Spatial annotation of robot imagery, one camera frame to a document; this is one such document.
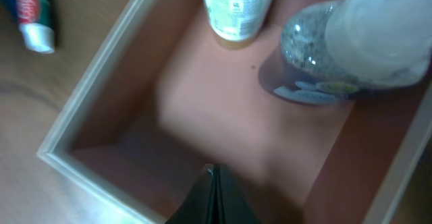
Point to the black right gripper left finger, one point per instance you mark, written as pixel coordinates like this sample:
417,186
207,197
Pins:
199,203

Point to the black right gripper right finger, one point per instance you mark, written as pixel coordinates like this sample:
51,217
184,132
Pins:
231,206

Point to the white lotion tube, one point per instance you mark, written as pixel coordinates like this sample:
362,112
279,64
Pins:
236,23

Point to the white box with pink interior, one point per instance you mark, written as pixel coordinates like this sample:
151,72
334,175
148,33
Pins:
163,98

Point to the red green toothpaste tube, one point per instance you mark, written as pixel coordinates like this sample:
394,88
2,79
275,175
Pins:
35,21

